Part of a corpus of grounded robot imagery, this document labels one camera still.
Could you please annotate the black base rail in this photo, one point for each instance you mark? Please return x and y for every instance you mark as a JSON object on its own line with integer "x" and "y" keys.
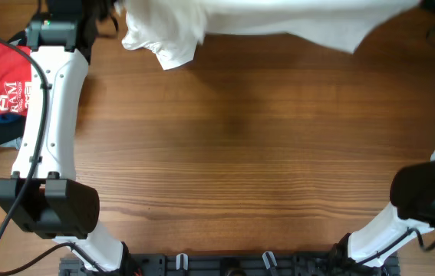
{"x": 312, "y": 263}

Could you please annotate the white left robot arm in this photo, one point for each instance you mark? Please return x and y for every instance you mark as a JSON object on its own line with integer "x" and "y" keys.
{"x": 42, "y": 195}

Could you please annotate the white t-shirt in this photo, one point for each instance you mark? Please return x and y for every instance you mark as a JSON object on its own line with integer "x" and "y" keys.
{"x": 172, "y": 29}

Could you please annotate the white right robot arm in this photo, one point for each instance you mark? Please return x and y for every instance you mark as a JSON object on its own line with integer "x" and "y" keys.
{"x": 410, "y": 214}

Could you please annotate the grey folded garment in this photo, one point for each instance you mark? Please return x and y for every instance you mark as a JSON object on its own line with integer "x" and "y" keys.
{"x": 15, "y": 144}

